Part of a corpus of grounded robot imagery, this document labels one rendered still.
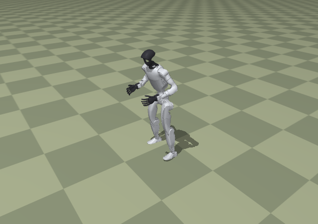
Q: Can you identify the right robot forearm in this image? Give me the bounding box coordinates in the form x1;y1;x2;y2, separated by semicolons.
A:
137;75;149;88

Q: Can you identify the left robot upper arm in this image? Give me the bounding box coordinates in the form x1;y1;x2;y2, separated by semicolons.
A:
158;68;178;89

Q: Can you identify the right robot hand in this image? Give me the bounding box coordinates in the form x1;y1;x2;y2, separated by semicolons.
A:
126;83;140;95

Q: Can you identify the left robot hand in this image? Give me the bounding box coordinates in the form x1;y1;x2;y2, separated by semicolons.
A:
141;94;159;106

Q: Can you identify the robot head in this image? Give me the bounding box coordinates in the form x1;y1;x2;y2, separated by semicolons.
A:
141;49;159;69

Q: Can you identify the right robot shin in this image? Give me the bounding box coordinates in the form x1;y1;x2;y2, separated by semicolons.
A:
150;122;159;140

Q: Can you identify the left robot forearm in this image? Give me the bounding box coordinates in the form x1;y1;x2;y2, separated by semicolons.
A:
157;86;177;100

